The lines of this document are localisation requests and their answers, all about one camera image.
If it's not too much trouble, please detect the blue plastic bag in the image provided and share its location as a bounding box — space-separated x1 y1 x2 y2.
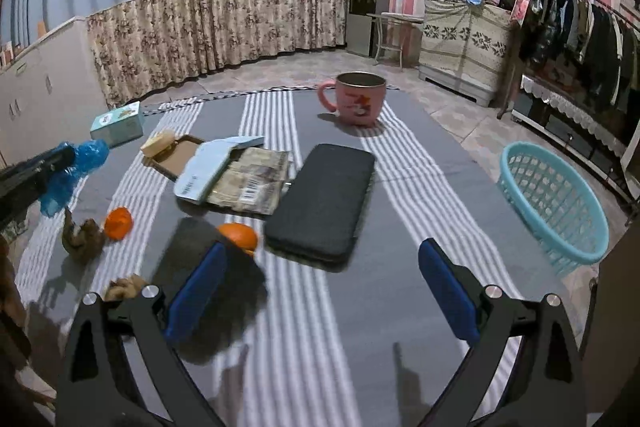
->
40 140 110 218

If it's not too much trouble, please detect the brown paper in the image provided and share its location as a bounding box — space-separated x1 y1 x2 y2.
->
61 207 105 265
103 273 148 301

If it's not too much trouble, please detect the orange plastic cap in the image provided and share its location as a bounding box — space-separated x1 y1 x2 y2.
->
103 207 134 241

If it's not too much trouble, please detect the white blue paper packet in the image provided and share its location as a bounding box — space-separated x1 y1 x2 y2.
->
174 135 265 205

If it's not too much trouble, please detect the orange fruit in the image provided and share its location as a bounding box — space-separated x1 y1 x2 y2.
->
217 222 258 256

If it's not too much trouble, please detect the printed snack wrapper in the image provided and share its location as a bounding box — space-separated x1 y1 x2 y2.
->
205 147 290 216

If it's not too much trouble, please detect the white cabinet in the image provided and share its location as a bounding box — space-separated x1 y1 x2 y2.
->
0 17 107 166

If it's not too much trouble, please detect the teal tissue box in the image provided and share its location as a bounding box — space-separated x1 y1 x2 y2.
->
90 102 143 148

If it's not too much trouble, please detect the brown wooden tray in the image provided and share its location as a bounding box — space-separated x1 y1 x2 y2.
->
148 134 204 182

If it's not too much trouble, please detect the teal plastic basket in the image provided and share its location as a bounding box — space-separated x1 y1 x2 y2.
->
497 141 610 277

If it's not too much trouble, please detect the low bench with lace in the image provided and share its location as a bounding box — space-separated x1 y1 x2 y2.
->
506 75 639 212

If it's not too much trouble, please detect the black notebook case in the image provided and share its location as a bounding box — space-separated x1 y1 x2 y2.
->
264 143 375 265

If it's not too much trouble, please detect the pink metal mug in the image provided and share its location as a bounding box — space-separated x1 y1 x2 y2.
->
317 72 387 127

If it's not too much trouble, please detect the cloth covered cabinet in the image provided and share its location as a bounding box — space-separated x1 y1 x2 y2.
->
418 0 512 107

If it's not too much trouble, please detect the clothes rack with garments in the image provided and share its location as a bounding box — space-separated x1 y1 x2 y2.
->
498 0 639 116

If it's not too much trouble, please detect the grey water dispenser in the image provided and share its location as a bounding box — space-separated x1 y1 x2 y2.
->
346 0 390 57

